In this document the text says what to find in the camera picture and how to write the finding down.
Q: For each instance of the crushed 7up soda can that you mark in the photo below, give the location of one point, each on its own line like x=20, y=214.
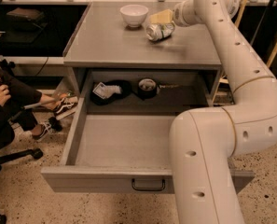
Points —
x=157, y=32

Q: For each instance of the black tape roll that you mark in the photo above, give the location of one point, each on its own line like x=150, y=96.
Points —
x=147, y=88

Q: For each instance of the wooden frame stand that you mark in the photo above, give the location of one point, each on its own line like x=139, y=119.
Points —
x=258, y=24

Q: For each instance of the seated person in black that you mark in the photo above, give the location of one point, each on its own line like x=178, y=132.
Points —
x=22, y=94

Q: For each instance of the dark box on shelf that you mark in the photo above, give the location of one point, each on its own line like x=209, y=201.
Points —
x=25, y=15

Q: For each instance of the grey cabinet with top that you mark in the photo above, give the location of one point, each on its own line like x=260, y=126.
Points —
x=102, y=39

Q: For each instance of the black cloth with white tag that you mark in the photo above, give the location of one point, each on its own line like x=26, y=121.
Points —
x=105, y=93

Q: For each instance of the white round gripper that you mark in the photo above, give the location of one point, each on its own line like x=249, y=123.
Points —
x=179, y=15

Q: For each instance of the white ceramic bowl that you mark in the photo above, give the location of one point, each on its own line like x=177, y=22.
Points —
x=134, y=15

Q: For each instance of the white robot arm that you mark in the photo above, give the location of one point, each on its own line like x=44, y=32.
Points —
x=202, y=140

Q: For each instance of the black drawer handle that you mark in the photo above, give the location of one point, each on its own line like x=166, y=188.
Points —
x=148, y=185

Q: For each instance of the black office chair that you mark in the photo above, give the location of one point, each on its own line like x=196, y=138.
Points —
x=7, y=135

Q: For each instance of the grey open top drawer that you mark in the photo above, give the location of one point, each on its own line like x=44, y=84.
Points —
x=109, y=145

